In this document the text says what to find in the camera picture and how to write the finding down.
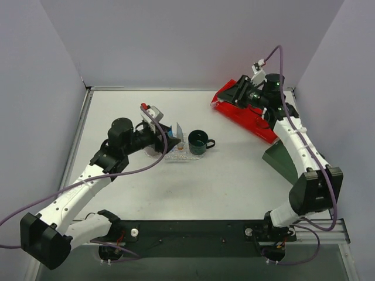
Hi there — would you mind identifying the white orange-capped toothpaste tube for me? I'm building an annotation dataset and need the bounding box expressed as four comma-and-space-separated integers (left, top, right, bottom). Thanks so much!
176, 122, 184, 143

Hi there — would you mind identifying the blue toothpaste tube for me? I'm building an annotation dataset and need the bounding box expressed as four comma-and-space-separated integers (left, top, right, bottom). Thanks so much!
168, 126, 174, 138

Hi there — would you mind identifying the dark green mug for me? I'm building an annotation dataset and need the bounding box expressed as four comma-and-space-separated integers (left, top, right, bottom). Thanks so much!
188, 129, 216, 156

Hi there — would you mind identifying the purple cup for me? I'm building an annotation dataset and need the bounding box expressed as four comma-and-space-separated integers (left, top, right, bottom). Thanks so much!
144, 146, 161, 157

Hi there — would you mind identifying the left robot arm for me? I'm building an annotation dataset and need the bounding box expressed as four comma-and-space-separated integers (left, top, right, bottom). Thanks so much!
20, 117, 181, 270

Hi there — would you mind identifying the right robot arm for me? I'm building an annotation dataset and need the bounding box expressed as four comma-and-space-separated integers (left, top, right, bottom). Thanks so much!
217, 73, 343, 228

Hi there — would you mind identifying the clear textured plastic tray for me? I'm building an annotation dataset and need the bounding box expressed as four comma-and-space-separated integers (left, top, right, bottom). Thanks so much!
151, 141, 206, 161

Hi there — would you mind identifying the red divided bin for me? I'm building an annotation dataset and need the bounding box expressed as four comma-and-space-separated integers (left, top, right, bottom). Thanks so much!
210, 79, 277, 144

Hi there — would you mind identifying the green bin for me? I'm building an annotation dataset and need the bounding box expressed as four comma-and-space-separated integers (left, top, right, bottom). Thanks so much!
262, 140, 298, 185

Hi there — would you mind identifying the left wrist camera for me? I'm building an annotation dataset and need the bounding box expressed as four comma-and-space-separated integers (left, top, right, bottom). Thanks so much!
141, 103, 163, 132

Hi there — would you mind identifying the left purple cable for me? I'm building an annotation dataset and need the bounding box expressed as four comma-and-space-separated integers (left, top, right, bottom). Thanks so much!
0, 105, 169, 263

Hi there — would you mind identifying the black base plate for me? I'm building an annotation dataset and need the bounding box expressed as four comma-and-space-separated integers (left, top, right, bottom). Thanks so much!
99, 220, 296, 258

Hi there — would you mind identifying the aluminium rail frame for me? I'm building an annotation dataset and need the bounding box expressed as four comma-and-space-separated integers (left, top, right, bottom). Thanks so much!
37, 218, 352, 245

